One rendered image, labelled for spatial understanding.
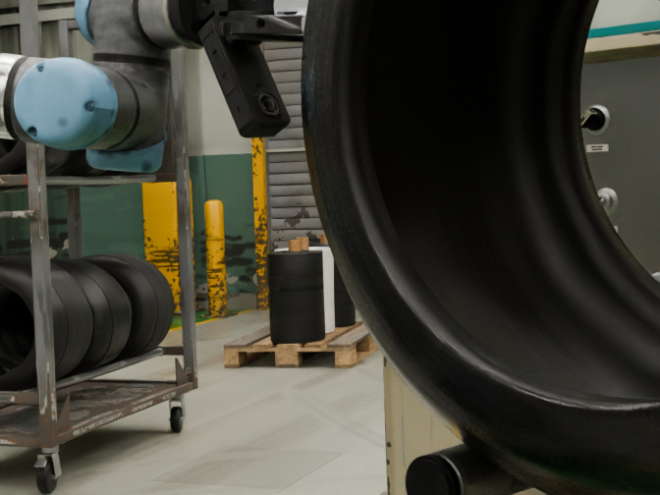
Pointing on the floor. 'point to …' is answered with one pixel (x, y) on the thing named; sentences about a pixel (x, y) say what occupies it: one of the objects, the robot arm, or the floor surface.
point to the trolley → (85, 296)
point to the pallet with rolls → (304, 312)
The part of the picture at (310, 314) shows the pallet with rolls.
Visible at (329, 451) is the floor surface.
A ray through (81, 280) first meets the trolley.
